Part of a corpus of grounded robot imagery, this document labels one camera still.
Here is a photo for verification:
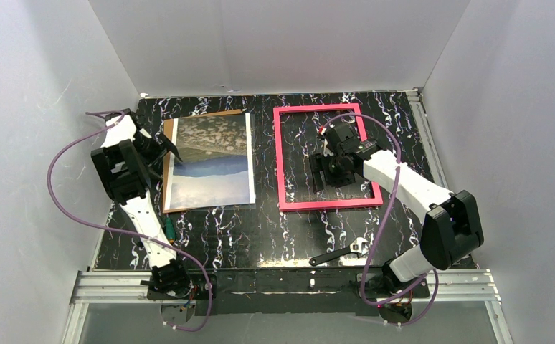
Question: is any pink photo frame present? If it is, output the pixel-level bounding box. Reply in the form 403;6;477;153
273;103;383;212

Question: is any landscape photo print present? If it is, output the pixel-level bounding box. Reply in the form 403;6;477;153
166;113;255;211

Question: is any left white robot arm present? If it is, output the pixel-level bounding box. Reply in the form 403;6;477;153
91;109;194;299

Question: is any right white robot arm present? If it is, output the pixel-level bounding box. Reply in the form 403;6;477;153
309;123;484;292

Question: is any black adjustable wrench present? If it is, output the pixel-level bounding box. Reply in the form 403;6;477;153
308;237;370;267

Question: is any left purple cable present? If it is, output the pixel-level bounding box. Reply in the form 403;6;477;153
46;110;214;333

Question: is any green handled screwdriver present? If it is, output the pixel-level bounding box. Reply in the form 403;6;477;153
164;216;176;244

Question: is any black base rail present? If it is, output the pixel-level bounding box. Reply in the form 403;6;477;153
146;265;430;317

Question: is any aluminium side rail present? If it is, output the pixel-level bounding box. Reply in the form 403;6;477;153
405;89;501;304

